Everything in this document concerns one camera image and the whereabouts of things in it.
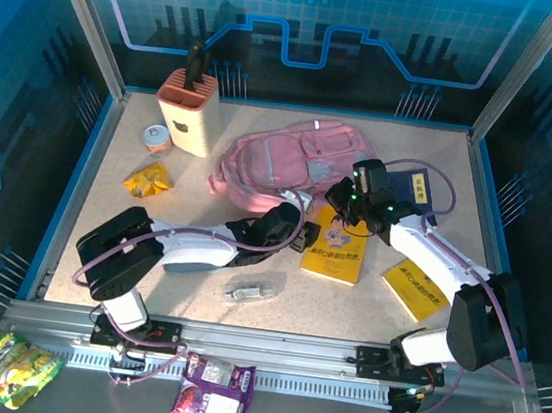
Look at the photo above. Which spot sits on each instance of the yellow paperback book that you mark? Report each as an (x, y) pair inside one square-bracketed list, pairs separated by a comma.
[(334, 264), (416, 294)]

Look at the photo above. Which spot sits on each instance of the dark blue notebook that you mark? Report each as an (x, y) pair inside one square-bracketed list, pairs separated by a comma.
[(411, 193)]

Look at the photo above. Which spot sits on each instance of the clear plastic pencil box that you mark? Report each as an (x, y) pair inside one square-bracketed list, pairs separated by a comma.
[(253, 289)]

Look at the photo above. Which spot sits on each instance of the pink student backpack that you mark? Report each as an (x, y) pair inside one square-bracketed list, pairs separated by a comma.
[(271, 165)]

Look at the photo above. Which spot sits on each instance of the grey pencil case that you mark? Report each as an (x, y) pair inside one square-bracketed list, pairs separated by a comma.
[(188, 268)]

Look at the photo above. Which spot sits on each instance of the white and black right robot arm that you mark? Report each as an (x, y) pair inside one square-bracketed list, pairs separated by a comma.
[(426, 255)]

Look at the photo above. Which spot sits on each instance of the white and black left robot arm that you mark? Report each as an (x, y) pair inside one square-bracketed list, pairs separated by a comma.
[(190, 249)]

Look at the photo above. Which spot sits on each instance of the purple snack bag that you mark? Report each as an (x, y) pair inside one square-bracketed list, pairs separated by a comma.
[(212, 400)]

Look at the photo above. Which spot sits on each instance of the green yellow snack bag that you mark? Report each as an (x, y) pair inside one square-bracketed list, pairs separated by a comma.
[(19, 371)]

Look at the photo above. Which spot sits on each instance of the yellow snack packet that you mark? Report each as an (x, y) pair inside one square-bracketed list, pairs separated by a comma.
[(148, 181)]

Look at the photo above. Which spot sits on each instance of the beige knife block orange top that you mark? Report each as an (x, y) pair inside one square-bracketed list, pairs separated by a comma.
[(190, 125)]

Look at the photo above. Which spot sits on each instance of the small round tin can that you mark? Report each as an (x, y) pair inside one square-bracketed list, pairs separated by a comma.
[(156, 136)]

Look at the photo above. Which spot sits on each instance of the aluminium mounting rail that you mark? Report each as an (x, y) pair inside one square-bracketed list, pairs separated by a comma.
[(264, 346)]

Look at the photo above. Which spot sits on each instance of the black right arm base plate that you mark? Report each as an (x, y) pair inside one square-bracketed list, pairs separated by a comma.
[(370, 361)]

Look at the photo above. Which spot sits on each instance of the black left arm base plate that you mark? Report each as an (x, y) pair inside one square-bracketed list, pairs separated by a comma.
[(164, 336)]

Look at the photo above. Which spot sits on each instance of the aluminium frame post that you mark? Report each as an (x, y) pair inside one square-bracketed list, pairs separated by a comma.
[(87, 22), (521, 75)]

